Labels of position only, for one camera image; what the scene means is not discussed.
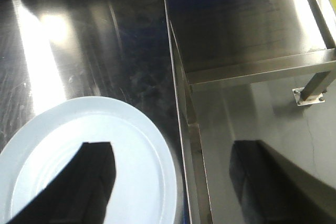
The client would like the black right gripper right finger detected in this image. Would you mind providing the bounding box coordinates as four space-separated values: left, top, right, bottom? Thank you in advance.
229 140 335 223

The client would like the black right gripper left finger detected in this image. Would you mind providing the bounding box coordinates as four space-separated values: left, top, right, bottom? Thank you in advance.
9 142 117 223

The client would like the light blue plate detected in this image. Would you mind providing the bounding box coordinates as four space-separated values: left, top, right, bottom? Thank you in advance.
1 97 179 223

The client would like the steel side rack frame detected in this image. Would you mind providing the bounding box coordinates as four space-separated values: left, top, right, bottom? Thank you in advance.
168 0 335 223

